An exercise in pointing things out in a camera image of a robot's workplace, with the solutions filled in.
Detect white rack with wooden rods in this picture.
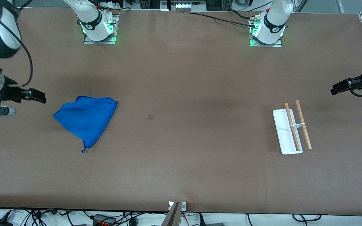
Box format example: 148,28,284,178
273,100,312,155

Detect blue microfibre towel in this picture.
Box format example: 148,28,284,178
53,96,118,153

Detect brown camera mount pole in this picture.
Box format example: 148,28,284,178
161,202,182,226

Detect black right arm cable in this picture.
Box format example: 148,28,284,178
0,6,33,87

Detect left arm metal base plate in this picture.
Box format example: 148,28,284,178
250,15,283,48

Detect looped black floor cable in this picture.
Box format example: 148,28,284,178
292,214,322,222

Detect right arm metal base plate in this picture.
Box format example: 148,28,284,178
84,13,119,45

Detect black cable on table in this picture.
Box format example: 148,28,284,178
181,10,257,29

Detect black power adapter red buttons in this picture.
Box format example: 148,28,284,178
92,214,116,226

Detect small metal camera bracket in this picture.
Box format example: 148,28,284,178
168,202,187,211

